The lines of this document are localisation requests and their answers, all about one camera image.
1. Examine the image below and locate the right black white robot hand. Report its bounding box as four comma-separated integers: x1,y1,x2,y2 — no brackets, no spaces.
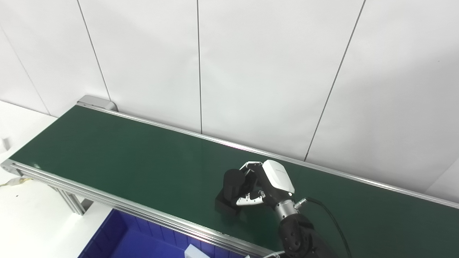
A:
235,159,296,210

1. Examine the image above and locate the black block with cylinder part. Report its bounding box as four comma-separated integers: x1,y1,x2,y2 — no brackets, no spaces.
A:
214,168,257,215

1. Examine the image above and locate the blue plastic bin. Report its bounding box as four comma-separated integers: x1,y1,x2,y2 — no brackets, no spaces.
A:
77,209,251,258

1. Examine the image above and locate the green conveyor belt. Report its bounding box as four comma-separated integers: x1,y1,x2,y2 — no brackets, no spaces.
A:
0,95,459,258
9,105,459,258

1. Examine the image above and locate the aluminium conveyor leg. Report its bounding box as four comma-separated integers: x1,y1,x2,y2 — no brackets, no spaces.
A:
54,186,94,215

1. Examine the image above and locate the white square plate with hole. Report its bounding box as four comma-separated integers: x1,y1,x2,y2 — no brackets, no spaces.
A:
185,244,210,258

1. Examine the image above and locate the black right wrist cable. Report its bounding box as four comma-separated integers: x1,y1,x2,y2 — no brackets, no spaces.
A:
294,196,354,258

